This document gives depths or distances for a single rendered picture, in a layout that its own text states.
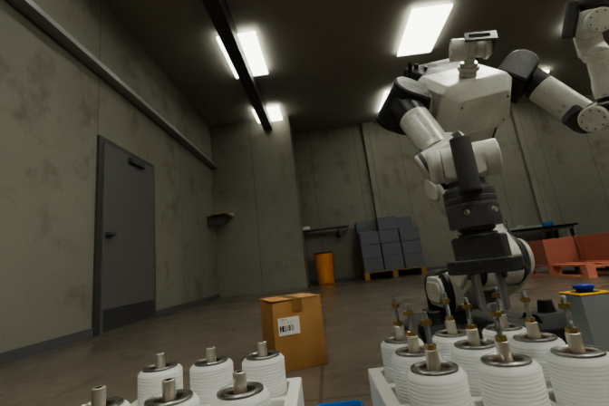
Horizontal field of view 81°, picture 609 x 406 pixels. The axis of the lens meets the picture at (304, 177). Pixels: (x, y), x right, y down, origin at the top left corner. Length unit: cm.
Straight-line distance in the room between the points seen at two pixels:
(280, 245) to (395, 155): 396
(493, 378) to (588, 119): 85
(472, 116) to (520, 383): 77
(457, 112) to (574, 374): 72
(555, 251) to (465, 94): 421
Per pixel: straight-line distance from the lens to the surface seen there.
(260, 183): 845
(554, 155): 1135
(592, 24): 130
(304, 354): 180
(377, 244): 835
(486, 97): 123
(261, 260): 824
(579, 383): 75
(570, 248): 536
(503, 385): 70
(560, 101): 136
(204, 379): 90
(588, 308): 99
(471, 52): 123
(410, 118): 107
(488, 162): 70
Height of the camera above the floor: 44
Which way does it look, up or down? 14 degrees up
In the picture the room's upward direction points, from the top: 7 degrees counter-clockwise
